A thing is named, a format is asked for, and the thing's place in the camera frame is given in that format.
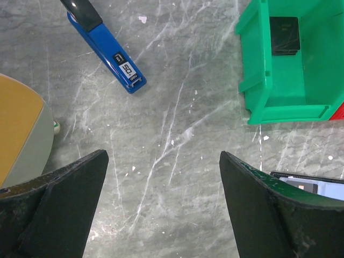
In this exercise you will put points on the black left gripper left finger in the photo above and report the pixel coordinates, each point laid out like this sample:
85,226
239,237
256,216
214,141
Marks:
51,215

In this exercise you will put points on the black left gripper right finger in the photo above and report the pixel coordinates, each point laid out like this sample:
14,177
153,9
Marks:
271,218

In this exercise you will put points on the black leather card holder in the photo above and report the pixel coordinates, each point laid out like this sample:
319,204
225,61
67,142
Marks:
328,187

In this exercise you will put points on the black card in holder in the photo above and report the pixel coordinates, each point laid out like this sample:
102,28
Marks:
306,186

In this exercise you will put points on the white and orange cylinder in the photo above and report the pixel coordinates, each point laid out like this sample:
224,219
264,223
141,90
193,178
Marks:
27,132

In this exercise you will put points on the red bin left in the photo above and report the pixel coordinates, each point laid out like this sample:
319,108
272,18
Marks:
339,113

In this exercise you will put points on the green bin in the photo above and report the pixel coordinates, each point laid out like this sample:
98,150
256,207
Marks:
307,86

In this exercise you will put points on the blue and black tool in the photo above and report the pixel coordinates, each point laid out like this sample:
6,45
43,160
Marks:
89,24

